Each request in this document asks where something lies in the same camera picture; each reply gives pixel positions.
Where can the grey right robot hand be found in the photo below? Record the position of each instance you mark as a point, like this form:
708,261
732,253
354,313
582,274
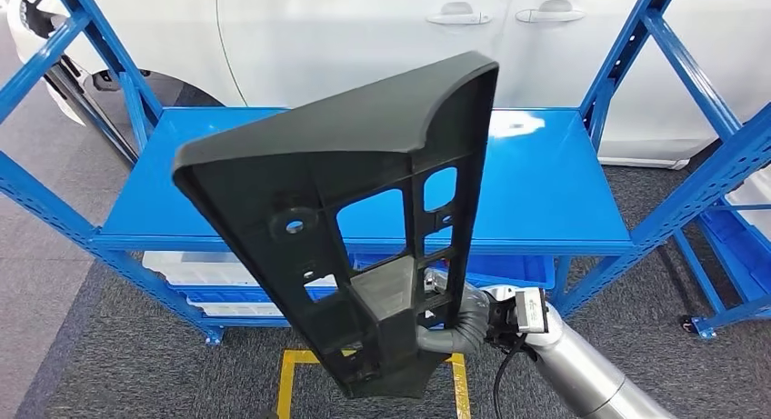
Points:
449,287

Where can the black plastic frame part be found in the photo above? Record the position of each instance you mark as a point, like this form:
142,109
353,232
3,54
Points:
253,187

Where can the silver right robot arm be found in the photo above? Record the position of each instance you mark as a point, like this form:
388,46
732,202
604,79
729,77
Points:
572,368

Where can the blue metal shelf rack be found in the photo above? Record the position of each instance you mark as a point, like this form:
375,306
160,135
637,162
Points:
542,181

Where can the yellow floor tape square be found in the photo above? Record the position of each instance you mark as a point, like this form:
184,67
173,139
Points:
286,386

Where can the white plastic tray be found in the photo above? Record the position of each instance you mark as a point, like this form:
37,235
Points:
241,310
193,269
756,199

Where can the blue plastic tray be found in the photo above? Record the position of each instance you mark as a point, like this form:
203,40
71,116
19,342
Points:
223,294

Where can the white car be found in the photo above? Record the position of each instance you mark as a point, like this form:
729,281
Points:
361,37

